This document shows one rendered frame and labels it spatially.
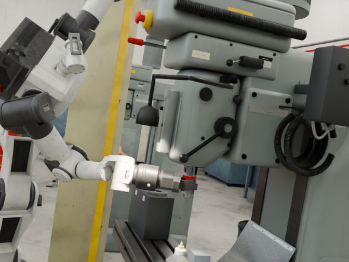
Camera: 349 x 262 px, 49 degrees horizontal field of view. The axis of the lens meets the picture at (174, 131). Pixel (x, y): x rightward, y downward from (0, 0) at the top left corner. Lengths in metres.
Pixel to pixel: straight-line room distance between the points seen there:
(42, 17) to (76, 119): 7.56
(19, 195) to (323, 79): 1.29
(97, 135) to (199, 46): 1.90
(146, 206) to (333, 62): 0.96
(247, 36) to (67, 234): 2.29
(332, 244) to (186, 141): 0.63
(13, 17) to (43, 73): 8.99
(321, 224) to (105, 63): 2.07
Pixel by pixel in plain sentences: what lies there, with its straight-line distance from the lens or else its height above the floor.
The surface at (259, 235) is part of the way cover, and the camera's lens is 1.60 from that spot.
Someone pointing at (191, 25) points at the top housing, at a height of 1.74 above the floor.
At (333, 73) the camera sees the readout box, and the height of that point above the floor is 1.65.
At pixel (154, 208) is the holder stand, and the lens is 1.67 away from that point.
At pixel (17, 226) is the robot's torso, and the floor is 0.86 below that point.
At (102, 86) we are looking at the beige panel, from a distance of 2.98.
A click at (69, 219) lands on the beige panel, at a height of 0.55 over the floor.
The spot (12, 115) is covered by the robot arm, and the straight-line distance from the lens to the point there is 1.36.
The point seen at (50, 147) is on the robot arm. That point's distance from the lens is 1.43.
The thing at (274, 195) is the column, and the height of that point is 1.22.
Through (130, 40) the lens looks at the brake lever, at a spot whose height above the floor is 1.70.
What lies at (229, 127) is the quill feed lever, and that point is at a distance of 1.23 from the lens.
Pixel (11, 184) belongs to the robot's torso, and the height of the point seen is 1.07.
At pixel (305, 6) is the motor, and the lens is 1.45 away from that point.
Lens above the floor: 1.48
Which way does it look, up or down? 3 degrees down
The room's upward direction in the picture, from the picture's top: 9 degrees clockwise
